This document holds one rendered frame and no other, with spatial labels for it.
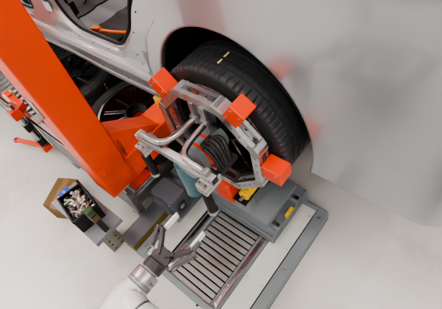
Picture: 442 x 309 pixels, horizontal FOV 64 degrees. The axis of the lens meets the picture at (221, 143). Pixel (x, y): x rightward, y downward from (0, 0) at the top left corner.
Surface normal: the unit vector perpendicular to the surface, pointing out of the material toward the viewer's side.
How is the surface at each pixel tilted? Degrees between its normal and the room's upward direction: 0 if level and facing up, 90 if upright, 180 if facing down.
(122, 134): 90
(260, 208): 0
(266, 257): 0
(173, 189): 0
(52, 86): 90
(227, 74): 14
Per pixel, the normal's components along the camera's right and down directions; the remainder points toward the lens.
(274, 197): -0.18, -0.62
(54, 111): 0.77, 0.40
